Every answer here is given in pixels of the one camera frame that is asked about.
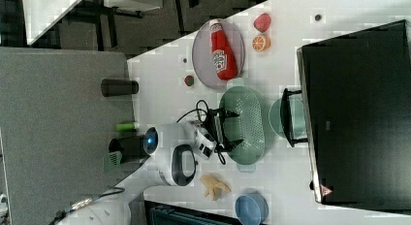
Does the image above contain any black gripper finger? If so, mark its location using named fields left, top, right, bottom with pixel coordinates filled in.
left=222, top=110, right=238, bottom=118
left=223, top=139, right=243, bottom=150

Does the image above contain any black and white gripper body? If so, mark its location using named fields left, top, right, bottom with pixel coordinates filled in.
left=192, top=110, right=224, bottom=159

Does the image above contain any green plastic strainer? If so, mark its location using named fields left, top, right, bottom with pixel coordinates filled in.
left=219, top=78, right=266, bottom=174

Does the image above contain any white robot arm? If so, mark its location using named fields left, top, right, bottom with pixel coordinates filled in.
left=48, top=109, right=241, bottom=225

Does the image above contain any toy peeled banana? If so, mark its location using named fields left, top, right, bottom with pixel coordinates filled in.
left=200, top=175, right=231, bottom=201

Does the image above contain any plush ketchup bottle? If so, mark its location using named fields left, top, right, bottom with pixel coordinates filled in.
left=209, top=19, right=237, bottom=80

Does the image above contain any grey round plate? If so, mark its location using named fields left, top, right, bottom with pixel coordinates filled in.
left=192, top=18, right=245, bottom=90

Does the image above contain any blue bowl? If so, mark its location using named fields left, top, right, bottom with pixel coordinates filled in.
left=235, top=192, right=269, bottom=225

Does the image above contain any green plastic cup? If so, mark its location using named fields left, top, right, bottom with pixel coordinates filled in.
left=269, top=98, right=306, bottom=138

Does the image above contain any toy orange slice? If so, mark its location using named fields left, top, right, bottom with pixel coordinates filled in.
left=252, top=35, right=270, bottom=52

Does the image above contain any green marker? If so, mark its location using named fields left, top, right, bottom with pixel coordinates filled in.
left=115, top=122, right=140, bottom=132

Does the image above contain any dark blue crate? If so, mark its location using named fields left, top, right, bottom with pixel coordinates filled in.
left=144, top=201, right=242, bottom=225

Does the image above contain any large toy strawberry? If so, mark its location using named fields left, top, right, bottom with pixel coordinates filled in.
left=253, top=13, right=271, bottom=33

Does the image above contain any black cylinder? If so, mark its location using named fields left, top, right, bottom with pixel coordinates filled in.
left=101, top=79, right=139, bottom=97

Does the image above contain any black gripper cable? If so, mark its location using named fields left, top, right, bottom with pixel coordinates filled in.
left=175, top=99, right=227, bottom=166

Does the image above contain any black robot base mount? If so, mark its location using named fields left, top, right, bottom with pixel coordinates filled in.
left=103, top=136, right=148, bottom=173

